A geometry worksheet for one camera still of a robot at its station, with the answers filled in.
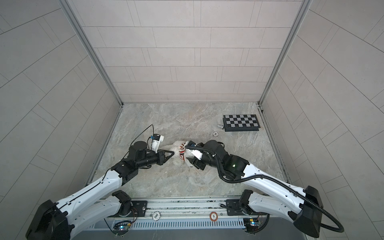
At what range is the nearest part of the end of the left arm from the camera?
60 cm

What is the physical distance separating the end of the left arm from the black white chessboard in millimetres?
464

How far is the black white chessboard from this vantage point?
101cm
